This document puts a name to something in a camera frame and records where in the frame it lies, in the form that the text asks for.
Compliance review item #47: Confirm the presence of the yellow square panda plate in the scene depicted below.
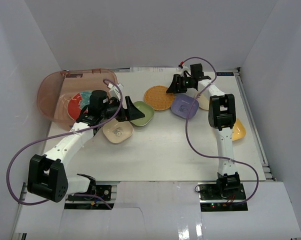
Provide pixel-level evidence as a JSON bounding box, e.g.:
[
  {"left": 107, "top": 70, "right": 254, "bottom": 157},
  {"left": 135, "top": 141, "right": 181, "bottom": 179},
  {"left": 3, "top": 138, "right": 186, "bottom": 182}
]
[{"left": 232, "top": 118, "right": 246, "bottom": 141}]

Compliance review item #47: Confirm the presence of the red and teal round plate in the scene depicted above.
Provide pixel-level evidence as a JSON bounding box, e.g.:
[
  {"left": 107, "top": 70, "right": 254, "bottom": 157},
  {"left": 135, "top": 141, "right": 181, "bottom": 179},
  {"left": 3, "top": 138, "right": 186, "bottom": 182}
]
[{"left": 67, "top": 90, "right": 92, "bottom": 120}]

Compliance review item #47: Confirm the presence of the white paper sheet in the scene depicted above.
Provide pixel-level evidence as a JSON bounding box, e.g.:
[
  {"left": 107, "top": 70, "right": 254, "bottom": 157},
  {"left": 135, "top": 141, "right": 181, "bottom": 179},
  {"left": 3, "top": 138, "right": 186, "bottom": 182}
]
[{"left": 129, "top": 67, "right": 179, "bottom": 73}]

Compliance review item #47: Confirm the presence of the orange woven round plate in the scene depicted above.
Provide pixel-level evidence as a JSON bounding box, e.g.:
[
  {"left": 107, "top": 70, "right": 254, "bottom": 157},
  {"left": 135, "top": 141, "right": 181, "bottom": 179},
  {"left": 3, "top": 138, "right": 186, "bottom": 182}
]
[{"left": 144, "top": 85, "right": 175, "bottom": 111}]

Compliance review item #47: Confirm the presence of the green square panda plate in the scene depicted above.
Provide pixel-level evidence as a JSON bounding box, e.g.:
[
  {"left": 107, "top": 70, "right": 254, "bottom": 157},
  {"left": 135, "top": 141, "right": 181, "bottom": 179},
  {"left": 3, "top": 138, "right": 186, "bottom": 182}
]
[{"left": 130, "top": 101, "right": 155, "bottom": 127}]

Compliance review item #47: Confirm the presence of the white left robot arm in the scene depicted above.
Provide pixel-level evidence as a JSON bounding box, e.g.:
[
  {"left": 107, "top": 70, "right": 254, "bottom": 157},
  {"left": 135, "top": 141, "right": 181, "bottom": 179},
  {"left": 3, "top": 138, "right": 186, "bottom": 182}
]
[{"left": 27, "top": 90, "right": 145, "bottom": 203}]

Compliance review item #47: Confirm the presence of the blue label sticker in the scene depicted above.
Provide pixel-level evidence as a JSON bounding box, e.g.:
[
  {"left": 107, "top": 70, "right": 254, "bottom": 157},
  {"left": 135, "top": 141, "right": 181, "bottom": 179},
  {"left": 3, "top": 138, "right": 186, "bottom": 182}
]
[{"left": 216, "top": 72, "right": 234, "bottom": 77}]

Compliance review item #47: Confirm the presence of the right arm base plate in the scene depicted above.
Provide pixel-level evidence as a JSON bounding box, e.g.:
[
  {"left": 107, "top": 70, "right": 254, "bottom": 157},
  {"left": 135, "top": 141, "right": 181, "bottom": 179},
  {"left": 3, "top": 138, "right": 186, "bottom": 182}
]
[{"left": 194, "top": 183, "right": 248, "bottom": 212}]

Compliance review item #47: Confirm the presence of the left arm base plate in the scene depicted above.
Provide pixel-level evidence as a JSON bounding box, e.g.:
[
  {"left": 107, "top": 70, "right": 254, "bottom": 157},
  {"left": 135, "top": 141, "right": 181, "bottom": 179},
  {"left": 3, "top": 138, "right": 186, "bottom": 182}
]
[{"left": 66, "top": 184, "right": 112, "bottom": 205}]

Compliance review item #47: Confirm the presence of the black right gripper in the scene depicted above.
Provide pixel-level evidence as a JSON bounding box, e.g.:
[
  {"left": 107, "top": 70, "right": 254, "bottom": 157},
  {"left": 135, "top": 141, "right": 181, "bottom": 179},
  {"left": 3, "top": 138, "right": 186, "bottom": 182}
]
[{"left": 166, "top": 74, "right": 194, "bottom": 94}]

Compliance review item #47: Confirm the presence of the purple square panda plate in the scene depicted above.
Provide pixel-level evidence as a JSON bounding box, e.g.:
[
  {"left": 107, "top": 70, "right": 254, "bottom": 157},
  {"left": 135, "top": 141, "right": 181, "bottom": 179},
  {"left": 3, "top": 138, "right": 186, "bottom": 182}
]
[{"left": 170, "top": 94, "right": 199, "bottom": 119}]

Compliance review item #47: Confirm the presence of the cream round floral plate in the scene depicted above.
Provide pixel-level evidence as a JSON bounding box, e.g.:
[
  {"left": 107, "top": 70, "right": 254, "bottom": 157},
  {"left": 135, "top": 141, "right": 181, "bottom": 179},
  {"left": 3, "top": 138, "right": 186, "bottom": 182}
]
[{"left": 194, "top": 91, "right": 209, "bottom": 111}]

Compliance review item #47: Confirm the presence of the pink translucent plastic bin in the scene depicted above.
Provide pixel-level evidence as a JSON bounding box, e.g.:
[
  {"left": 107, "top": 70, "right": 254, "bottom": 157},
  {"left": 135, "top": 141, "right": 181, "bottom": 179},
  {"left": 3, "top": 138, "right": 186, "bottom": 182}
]
[{"left": 36, "top": 68, "right": 118, "bottom": 131}]

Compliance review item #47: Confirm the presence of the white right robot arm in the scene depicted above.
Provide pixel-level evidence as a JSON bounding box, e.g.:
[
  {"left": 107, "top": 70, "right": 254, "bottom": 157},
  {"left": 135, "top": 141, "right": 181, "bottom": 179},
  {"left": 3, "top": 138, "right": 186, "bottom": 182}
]
[{"left": 166, "top": 63, "right": 241, "bottom": 200}]

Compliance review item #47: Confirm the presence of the beige square panda plate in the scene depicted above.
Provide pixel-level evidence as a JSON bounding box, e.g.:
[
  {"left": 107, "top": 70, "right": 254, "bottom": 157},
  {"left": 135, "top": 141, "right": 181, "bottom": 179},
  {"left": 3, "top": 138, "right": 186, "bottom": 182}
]
[{"left": 102, "top": 118, "right": 134, "bottom": 144}]

